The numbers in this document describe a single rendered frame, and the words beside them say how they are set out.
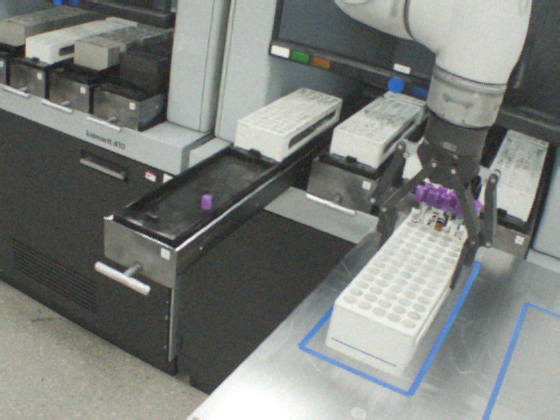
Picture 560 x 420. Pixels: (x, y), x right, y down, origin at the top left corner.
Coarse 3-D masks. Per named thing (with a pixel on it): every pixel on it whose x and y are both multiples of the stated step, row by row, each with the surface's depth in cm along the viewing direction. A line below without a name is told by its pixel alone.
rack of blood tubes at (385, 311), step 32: (416, 224) 91; (448, 224) 93; (384, 256) 83; (416, 256) 85; (448, 256) 85; (352, 288) 75; (384, 288) 76; (416, 288) 78; (448, 288) 85; (352, 320) 72; (384, 320) 70; (416, 320) 72; (352, 352) 73; (384, 352) 71
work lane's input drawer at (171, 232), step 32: (224, 160) 119; (256, 160) 119; (288, 160) 121; (160, 192) 104; (192, 192) 106; (224, 192) 108; (256, 192) 109; (128, 224) 93; (160, 224) 93; (192, 224) 95; (224, 224) 102; (128, 256) 95; (160, 256) 92; (192, 256) 95
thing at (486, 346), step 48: (336, 288) 85; (480, 288) 90; (528, 288) 92; (288, 336) 75; (432, 336) 79; (480, 336) 80; (528, 336) 81; (240, 384) 67; (288, 384) 68; (336, 384) 69; (384, 384) 70; (432, 384) 71; (480, 384) 72; (528, 384) 73
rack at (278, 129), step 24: (288, 96) 137; (312, 96) 140; (240, 120) 121; (264, 120) 122; (288, 120) 125; (312, 120) 127; (336, 120) 141; (240, 144) 121; (264, 144) 119; (288, 144) 120
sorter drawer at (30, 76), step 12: (24, 60) 151; (36, 60) 152; (12, 72) 153; (24, 72) 151; (36, 72) 149; (48, 72) 149; (12, 84) 155; (24, 84) 153; (36, 84) 151; (48, 84) 151; (24, 96) 148
